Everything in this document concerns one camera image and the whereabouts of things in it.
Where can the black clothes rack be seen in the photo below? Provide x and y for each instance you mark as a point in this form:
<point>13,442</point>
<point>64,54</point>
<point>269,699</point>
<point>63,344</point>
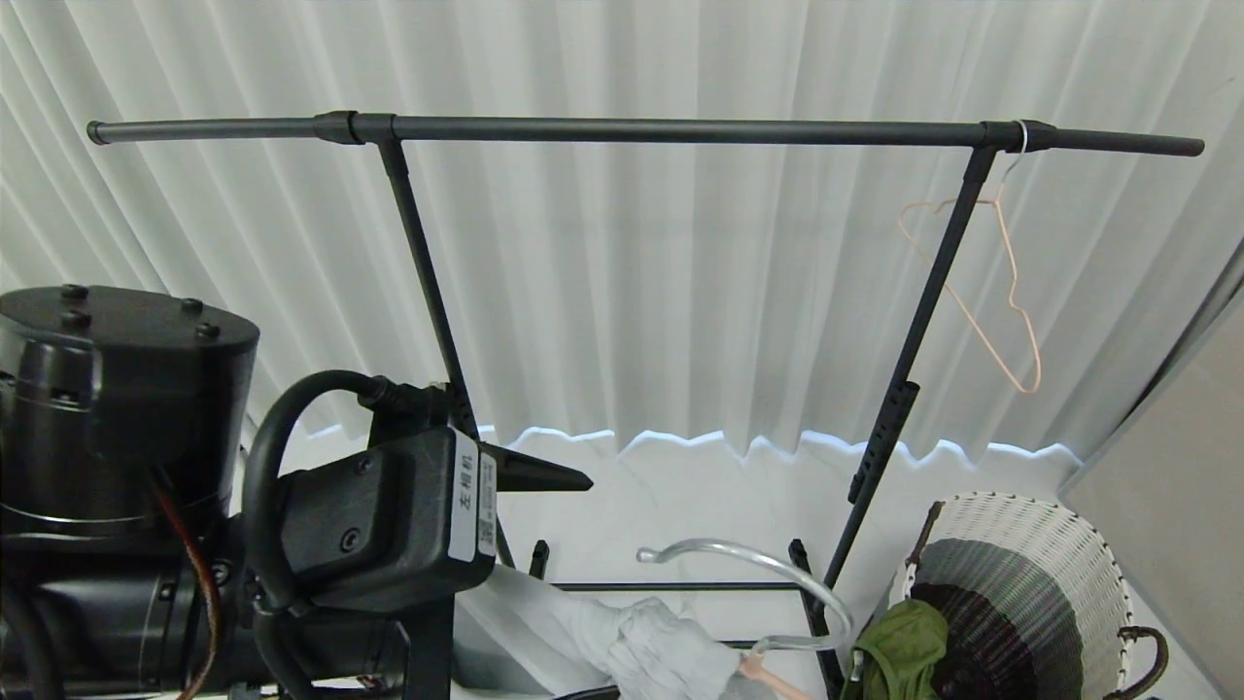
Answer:
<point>680,129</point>

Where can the pink clothes hanger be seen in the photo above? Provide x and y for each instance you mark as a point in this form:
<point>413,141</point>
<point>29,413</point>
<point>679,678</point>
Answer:
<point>768,562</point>
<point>1011,262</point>

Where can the green garment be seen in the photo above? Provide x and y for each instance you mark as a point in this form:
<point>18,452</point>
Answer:
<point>899,647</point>

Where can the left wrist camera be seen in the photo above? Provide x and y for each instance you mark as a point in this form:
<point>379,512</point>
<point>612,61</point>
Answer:
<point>389,515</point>

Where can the pale grey shorts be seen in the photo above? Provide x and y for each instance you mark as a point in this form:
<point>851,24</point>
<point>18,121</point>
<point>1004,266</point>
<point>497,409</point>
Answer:
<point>671,651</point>

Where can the white laundry basket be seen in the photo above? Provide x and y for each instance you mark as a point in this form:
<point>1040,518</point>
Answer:
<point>1030,535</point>

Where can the white curtain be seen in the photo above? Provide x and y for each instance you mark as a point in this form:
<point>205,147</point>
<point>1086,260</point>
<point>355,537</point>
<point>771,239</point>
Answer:
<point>680,292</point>

